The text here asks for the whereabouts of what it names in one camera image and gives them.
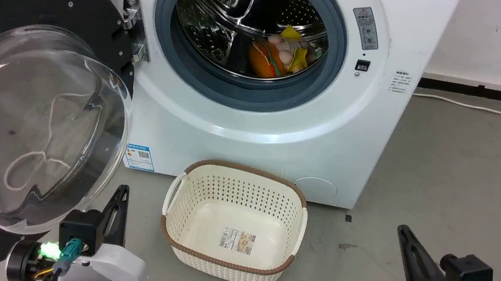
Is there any yellow plush toy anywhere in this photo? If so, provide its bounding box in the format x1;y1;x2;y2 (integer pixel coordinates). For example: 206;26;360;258
277;24;314;75

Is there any cream laundry basket, brown rim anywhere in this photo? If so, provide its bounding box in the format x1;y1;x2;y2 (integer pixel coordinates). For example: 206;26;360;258
154;154;314;281

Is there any white front-load washing machine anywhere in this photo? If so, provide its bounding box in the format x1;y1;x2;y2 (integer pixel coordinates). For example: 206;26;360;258
35;0;461;220

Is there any round white filter cover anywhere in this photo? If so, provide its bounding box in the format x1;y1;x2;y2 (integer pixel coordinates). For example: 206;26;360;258
292;175;339;206

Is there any black wall baseboard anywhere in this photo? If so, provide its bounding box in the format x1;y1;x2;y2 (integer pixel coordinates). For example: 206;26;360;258
416;77;501;104

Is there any blue energy label sticker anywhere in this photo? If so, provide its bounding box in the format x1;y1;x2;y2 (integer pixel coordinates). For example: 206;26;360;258
122;143;158;172

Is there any left teal-plug cable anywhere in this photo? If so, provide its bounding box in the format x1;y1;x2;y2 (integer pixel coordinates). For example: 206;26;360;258
34;234;83;281

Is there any pale pink plush toy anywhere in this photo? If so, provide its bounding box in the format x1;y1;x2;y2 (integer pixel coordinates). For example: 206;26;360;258
265;33;297;66

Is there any orange plush burger toy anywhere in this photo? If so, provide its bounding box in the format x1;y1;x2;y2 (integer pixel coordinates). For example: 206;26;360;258
246;38;290;81

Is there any metal door hinge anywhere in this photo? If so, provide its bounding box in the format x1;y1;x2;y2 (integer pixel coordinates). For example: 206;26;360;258
117;0;157;64

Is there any small printed text sticker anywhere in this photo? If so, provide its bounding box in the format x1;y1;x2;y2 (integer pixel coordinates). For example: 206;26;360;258
389;70;415;95

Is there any paper label in basket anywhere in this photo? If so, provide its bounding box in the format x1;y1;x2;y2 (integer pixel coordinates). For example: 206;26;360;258
218;226;258;256

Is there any grey warning sticker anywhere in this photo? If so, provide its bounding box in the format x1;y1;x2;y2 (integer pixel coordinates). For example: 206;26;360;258
349;5;383;52

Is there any white floor cable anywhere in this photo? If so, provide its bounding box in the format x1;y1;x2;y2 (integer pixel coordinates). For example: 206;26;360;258
411;92;501;115

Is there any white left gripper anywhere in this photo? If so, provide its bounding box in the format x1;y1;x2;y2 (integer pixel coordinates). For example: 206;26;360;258
56;179;159;281

